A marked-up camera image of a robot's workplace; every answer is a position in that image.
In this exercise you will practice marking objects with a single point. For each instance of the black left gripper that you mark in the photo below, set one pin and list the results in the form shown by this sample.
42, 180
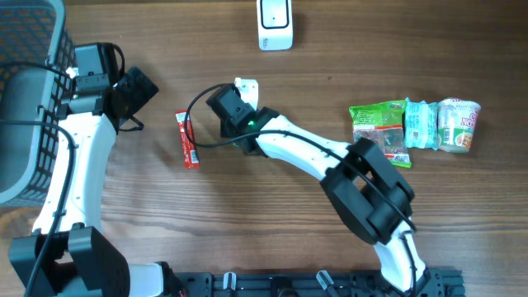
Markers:
142, 96

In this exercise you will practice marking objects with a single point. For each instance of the red snack packet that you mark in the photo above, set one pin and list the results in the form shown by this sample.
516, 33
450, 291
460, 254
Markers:
191, 160

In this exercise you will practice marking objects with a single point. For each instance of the green snack packet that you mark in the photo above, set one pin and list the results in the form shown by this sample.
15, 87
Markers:
382, 123

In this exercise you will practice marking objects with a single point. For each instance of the light blue snack packet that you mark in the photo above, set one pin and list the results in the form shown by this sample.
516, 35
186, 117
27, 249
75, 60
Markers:
420, 125

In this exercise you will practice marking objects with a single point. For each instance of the cup noodles container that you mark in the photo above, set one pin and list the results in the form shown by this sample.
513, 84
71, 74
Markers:
456, 123

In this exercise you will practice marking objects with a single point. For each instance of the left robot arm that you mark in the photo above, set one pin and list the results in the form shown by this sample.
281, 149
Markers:
66, 254

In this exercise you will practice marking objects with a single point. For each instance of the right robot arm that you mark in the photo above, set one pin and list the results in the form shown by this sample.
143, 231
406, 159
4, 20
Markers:
368, 193

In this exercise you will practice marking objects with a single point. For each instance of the white barcode scanner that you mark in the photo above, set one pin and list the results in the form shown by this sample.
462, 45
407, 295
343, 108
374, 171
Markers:
275, 24

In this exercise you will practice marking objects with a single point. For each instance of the grey plastic shopping basket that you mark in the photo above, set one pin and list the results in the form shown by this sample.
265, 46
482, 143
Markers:
36, 51

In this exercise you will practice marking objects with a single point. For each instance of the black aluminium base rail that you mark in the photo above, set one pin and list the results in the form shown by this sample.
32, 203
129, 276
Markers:
434, 283

